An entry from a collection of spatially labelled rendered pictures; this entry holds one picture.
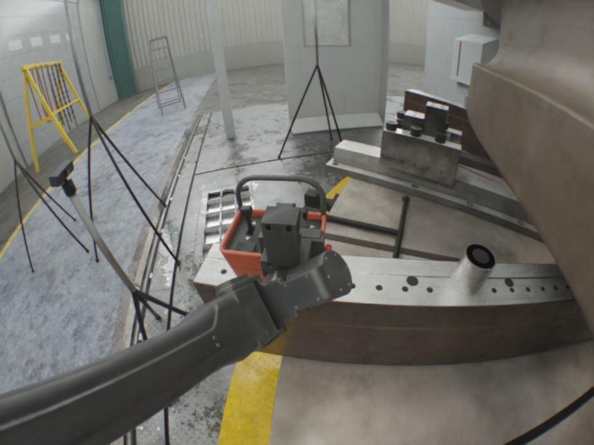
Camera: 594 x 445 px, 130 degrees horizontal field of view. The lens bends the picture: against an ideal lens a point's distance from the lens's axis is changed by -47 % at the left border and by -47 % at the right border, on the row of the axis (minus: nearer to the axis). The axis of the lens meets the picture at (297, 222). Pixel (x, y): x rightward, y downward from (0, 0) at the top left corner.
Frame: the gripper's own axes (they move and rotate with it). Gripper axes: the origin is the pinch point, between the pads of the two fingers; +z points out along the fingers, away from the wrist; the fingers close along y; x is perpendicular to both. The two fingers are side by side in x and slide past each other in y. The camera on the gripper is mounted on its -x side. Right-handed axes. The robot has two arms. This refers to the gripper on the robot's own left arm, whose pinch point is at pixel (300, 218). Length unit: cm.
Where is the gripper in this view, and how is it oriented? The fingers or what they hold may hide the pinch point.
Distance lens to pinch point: 47.8
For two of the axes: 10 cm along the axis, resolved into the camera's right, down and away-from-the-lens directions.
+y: -9.9, -0.6, 1.6
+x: 0.6, 7.7, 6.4
